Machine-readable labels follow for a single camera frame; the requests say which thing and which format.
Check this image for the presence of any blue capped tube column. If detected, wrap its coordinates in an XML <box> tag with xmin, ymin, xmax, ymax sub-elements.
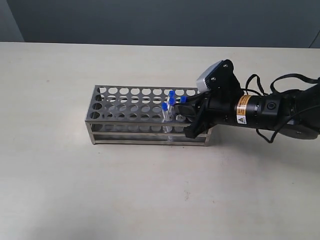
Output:
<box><xmin>176</xmin><ymin>95</ymin><xmax>187</xmax><ymax>104</ymax></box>

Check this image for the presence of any blue capped tube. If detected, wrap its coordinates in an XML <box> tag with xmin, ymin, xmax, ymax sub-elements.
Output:
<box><xmin>161</xmin><ymin>102</ymin><xmax>172</xmax><ymax>133</ymax></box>
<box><xmin>168</xmin><ymin>90</ymin><xmax>175</xmax><ymax>99</ymax></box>
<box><xmin>167</xmin><ymin>97</ymin><xmax>176</xmax><ymax>118</ymax></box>

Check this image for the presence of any stainless steel tube rack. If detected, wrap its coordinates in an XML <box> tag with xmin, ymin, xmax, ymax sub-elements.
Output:
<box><xmin>85</xmin><ymin>85</ymin><xmax>212</xmax><ymax>146</ymax></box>

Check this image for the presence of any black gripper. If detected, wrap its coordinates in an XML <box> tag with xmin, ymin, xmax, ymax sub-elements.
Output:
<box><xmin>174</xmin><ymin>92</ymin><xmax>241</xmax><ymax>138</ymax></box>

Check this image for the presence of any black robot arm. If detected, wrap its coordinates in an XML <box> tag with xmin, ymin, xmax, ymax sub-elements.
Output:
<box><xmin>174</xmin><ymin>84</ymin><xmax>320</xmax><ymax>143</ymax></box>

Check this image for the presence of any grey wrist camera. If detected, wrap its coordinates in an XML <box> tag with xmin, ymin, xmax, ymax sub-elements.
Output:
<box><xmin>196</xmin><ymin>60</ymin><xmax>223</xmax><ymax>93</ymax></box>

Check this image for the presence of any blue capped tube front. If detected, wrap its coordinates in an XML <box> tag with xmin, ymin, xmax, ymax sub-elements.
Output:
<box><xmin>161</xmin><ymin>102</ymin><xmax>172</xmax><ymax>133</ymax></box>

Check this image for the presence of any blue capped tube back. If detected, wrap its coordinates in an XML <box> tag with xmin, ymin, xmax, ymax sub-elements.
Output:
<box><xmin>168</xmin><ymin>90</ymin><xmax>175</xmax><ymax>99</ymax></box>

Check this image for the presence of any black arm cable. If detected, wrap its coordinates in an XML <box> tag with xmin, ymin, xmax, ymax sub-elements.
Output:
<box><xmin>241</xmin><ymin>73</ymin><xmax>320</xmax><ymax>144</ymax></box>

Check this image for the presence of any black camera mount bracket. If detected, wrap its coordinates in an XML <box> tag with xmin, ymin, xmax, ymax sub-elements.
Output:
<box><xmin>206</xmin><ymin>59</ymin><xmax>243</xmax><ymax>97</ymax></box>

